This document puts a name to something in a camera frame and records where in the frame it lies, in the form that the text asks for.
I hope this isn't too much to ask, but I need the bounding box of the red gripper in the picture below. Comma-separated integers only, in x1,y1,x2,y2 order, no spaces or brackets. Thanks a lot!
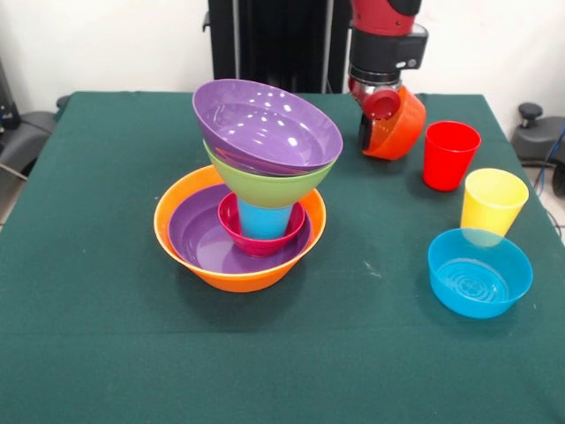
347,77,403,152

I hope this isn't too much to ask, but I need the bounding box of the small red-orange plastic bowl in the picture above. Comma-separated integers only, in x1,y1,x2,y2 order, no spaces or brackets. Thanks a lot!
361,85,428,162

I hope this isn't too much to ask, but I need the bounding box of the purple plastic bowl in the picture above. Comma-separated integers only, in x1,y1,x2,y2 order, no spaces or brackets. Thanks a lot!
168,183,313,275
192,78,344,178

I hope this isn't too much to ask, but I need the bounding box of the green plastic bowl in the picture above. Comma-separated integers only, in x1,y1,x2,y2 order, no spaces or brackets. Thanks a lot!
202,139,335,209

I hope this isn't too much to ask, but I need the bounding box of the blue plastic cup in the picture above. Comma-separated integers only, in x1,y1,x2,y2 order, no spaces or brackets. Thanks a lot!
237,198,295,241

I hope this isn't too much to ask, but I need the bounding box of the pink plastic bowl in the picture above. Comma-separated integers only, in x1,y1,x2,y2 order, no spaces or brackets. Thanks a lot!
217,191,307,256

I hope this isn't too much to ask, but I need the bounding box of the red plastic cup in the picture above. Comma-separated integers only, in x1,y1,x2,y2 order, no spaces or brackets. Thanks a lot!
422,121,482,193

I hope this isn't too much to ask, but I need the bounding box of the yellow plastic cup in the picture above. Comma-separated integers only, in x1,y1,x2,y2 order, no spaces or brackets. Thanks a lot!
460,168,530,238

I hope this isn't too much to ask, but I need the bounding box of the blue plastic bowl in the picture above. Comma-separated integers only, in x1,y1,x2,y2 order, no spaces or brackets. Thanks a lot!
426,227,534,320

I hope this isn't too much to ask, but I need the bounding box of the large orange plastic bowl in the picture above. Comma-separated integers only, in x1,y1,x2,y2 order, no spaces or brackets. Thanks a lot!
154,165,328,294

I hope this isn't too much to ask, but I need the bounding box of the dark green tablecloth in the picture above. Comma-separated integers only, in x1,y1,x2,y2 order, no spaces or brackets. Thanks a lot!
0,90,565,424

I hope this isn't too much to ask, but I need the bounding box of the black padded chair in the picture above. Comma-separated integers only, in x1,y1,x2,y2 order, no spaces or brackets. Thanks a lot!
0,109,58,178

